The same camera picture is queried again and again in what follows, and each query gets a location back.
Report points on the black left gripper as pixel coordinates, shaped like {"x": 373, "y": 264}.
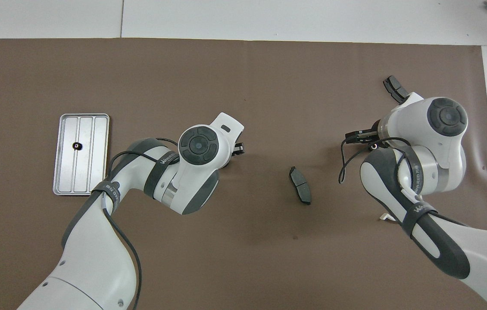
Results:
{"x": 238, "y": 149}

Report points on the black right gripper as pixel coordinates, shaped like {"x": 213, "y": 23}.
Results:
{"x": 373, "y": 134}

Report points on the small black bearing gear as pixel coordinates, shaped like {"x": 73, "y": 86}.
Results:
{"x": 77, "y": 146}

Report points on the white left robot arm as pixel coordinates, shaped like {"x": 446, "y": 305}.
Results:
{"x": 97, "y": 267}

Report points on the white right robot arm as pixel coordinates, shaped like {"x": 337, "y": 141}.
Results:
{"x": 476, "y": 258}

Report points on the silver metal tray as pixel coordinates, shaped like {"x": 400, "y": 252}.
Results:
{"x": 92, "y": 163}

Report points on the brown table mat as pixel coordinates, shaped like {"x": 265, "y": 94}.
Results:
{"x": 243, "y": 86}

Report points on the short grey brake pad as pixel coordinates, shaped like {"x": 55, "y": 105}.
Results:
{"x": 393, "y": 85}

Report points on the long grey brake pad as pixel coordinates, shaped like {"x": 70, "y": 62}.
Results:
{"x": 300, "y": 185}

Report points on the white curved plastic bracket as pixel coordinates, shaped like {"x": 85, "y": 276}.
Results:
{"x": 384, "y": 218}

